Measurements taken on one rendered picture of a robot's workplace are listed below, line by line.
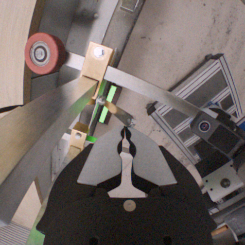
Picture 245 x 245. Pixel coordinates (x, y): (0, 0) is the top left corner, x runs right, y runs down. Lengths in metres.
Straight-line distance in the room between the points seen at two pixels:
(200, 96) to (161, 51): 0.53
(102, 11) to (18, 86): 0.39
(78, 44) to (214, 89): 1.12
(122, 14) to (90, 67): 0.24
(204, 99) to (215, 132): 0.97
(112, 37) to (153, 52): 0.77
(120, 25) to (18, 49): 0.30
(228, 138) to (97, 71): 0.29
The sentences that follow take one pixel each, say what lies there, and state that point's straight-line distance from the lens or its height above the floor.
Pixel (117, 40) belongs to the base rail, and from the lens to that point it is 0.43.
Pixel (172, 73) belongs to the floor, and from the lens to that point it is 1.22.
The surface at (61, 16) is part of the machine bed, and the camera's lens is 0.49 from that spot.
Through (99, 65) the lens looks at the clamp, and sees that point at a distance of 0.25.
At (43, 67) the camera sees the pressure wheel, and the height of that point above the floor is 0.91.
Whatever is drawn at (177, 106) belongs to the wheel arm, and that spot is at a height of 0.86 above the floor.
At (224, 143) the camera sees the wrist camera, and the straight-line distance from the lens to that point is 0.27.
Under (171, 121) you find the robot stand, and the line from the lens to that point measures 1.14.
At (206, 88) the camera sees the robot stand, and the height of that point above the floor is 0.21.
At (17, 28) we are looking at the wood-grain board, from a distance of 0.31.
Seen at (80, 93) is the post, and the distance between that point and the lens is 0.17.
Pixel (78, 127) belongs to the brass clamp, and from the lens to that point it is 0.39.
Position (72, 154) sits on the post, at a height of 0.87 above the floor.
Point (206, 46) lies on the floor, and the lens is 1.39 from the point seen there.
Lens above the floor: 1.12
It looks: 61 degrees down
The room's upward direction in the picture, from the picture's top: 179 degrees counter-clockwise
